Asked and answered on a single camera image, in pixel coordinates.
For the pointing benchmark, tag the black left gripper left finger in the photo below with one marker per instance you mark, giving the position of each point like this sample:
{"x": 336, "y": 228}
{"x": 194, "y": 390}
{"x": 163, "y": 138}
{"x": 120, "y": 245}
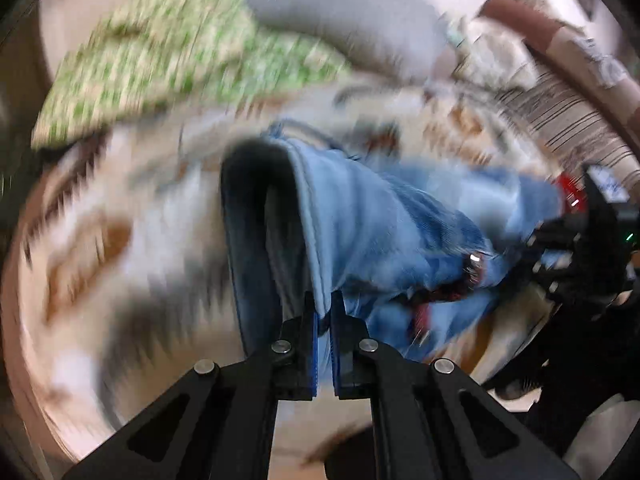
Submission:
{"x": 215, "y": 422}

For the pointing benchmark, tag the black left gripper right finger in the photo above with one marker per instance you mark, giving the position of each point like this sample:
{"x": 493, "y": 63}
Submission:
{"x": 429, "y": 421}

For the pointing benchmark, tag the light blue denim jeans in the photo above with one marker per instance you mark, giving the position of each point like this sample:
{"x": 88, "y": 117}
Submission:
{"x": 417, "y": 249}

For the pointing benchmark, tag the red plastic basket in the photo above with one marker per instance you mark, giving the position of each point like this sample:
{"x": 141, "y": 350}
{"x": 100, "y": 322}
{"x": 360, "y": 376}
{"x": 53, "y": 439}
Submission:
{"x": 574, "y": 198}

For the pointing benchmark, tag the striped beige bed sheet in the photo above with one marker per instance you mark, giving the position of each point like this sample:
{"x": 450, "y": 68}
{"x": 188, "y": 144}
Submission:
{"x": 572, "y": 129}

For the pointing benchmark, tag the cream leaf patterned blanket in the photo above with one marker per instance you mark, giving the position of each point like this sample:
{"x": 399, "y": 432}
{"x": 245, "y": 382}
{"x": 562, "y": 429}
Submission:
{"x": 118, "y": 279}

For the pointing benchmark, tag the cream crumpled pillow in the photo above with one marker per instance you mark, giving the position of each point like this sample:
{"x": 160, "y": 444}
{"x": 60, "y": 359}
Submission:
{"x": 490, "y": 55}

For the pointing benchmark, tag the grey pillow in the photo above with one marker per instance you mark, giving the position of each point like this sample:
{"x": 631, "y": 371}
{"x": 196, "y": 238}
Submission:
{"x": 402, "y": 39}

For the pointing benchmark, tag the green patterned quilt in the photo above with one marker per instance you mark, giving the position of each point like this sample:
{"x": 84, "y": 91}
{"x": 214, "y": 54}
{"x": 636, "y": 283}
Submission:
{"x": 149, "y": 55}

